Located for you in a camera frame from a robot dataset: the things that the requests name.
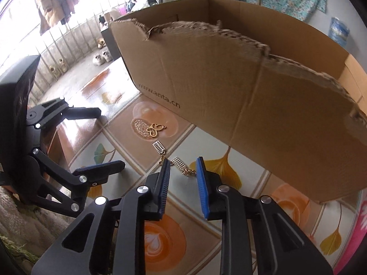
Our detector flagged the gold abacus charm chain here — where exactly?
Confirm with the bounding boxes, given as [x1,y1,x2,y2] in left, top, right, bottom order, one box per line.
[152,140,199,178]

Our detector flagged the patterned ginkgo table mat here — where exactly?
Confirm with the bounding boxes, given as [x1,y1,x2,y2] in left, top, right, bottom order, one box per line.
[40,56,362,275]

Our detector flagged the gold butterfly knot pendant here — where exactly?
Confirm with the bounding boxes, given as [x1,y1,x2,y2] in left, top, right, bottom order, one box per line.
[146,123,166,138]

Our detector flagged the pink floral blanket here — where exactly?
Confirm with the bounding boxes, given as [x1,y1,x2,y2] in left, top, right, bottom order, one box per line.
[334,189,366,274]

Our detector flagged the brown cardboard box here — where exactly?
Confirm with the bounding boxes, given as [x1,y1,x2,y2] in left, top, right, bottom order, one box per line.
[110,0,367,203]

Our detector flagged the blue water jug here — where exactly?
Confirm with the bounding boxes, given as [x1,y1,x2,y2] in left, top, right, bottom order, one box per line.
[328,17,350,48]

